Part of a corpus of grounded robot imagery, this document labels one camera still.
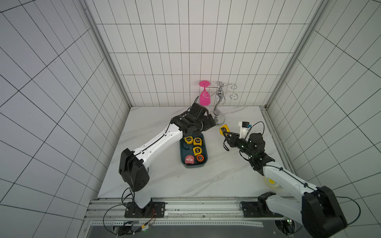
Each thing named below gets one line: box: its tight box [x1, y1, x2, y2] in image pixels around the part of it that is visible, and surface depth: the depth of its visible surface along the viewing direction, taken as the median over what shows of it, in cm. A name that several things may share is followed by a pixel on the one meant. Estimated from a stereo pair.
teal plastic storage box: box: [192, 131, 209, 169], surface depth 92 cm
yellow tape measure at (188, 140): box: [184, 135, 194, 145], surface depth 99 cm
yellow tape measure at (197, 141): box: [193, 137, 202, 146], surface depth 99 cm
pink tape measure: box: [184, 154, 195, 166], surface depth 90 cm
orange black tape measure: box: [196, 154, 205, 162], surface depth 89 cm
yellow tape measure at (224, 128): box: [219, 123, 231, 136], surface depth 81 cm
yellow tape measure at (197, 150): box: [192, 146, 202, 156], surface depth 94 cm
